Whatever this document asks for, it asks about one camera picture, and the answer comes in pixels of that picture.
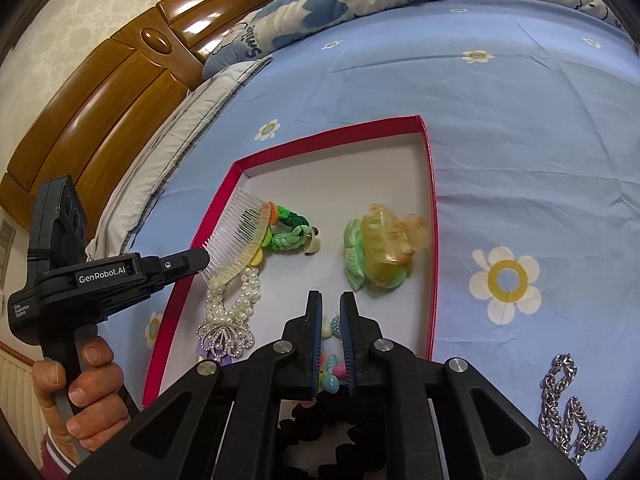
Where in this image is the clear comb with colourful charms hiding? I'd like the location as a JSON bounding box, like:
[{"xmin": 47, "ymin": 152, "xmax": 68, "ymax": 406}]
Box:
[{"xmin": 200, "ymin": 194, "xmax": 279, "ymax": 288}]

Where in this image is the white radiator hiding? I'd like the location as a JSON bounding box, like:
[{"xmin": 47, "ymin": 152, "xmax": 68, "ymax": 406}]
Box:
[{"xmin": 0, "ymin": 342, "xmax": 43, "ymax": 441}]

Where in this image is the red shallow box tray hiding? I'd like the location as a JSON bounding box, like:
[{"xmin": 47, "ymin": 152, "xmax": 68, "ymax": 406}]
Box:
[{"xmin": 141, "ymin": 115, "xmax": 438, "ymax": 408}]

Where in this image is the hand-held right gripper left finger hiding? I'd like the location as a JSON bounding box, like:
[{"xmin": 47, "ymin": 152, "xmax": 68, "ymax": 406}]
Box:
[{"xmin": 65, "ymin": 290, "xmax": 323, "ymax": 480}]

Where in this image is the wooden headboard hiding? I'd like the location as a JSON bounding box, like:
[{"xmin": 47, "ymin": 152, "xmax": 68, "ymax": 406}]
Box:
[{"xmin": 0, "ymin": 0, "xmax": 281, "ymax": 206}]

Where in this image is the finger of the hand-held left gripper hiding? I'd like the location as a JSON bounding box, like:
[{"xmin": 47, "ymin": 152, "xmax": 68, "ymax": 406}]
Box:
[{"xmin": 142, "ymin": 249, "xmax": 211, "ymax": 288}]

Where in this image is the person's left forearm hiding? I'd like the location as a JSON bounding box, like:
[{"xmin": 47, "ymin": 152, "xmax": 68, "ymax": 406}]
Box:
[{"xmin": 34, "ymin": 427, "xmax": 98, "ymax": 480}]

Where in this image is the person's left hand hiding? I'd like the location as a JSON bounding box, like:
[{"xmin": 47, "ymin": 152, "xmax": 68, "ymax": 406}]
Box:
[{"xmin": 32, "ymin": 335, "xmax": 132, "ymax": 453}]

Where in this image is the silver metal chain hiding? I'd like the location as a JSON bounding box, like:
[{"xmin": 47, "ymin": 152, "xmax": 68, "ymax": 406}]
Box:
[{"xmin": 539, "ymin": 352, "xmax": 608, "ymax": 466}]

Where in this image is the pearl necklace with crown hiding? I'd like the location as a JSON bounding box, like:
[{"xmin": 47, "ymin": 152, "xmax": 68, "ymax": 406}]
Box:
[{"xmin": 196, "ymin": 266, "xmax": 263, "ymax": 360}]

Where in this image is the colourful bead bracelet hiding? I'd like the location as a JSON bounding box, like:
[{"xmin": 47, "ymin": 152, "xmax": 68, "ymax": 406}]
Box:
[{"xmin": 316, "ymin": 314, "xmax": 352, "ymax": 395}]

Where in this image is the yellow hair claw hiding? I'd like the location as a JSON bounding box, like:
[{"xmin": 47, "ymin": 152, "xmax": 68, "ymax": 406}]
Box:
[{"xmin": 359, "ymin": 203, "xmax": 428, "ymax": 288}]

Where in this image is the black velvet scrunchie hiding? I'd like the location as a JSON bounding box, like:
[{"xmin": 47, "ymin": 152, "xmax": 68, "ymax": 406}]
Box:
[{"xmin": 277, "ymin": 394, "xmax": 396, "ymax": 480}]

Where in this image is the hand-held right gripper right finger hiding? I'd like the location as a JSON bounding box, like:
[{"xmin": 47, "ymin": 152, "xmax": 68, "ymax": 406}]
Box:
[{"xmin": 340, "ymin": 290, "xmax": 587, "ymax": 480}]

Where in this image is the green hair tie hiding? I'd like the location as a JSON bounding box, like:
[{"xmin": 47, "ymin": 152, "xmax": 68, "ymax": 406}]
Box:
[{"xmin": 343, "ymin": 217, "xmax": 416, "ymax": 292}]

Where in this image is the green braided bracelet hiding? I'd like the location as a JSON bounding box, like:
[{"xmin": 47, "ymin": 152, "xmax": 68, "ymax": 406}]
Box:
[{"xmin": 264, "ymin": 203, "xmax": 322, "ymax": 255}]

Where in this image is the white mattress pad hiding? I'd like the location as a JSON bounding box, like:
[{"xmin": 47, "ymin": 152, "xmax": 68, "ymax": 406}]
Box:
[{"xmin": 85, "ymin": 57, "xmax": 275, "ymax": 261}]

